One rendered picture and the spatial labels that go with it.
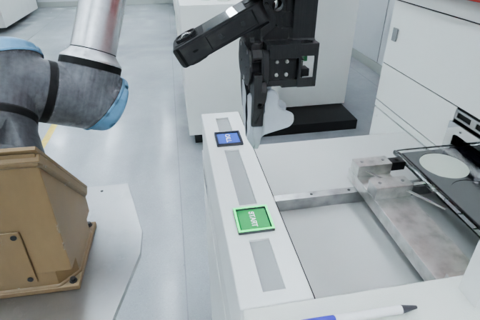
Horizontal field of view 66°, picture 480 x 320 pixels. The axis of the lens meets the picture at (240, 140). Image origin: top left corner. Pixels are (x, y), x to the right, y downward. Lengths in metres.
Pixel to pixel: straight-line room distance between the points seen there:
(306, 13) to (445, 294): 0.38
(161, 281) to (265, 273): 1.28
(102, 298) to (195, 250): 1.21
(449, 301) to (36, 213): 0.57
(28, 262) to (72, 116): 0.26
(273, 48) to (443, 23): 0.74
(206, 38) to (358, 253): 0.51
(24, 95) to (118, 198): 0.33
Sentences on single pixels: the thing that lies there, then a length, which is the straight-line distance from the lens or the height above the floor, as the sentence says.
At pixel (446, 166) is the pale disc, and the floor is 0.90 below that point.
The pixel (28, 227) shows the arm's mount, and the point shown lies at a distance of 0.66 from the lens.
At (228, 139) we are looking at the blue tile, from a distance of 0.79.
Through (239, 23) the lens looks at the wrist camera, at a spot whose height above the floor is 1.27.
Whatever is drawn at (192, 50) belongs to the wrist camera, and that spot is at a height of 1.24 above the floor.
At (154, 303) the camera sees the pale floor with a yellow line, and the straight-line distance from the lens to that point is 1.72.
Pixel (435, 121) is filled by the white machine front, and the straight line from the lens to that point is 1.13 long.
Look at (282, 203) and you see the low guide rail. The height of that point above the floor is 0.84.
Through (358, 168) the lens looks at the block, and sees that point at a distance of 0.85.
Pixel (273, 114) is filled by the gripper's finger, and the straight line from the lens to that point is 0.47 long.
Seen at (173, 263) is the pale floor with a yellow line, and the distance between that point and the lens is 1.84.
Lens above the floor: 1.35
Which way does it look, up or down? 30 degrees down
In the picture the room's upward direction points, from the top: straight up
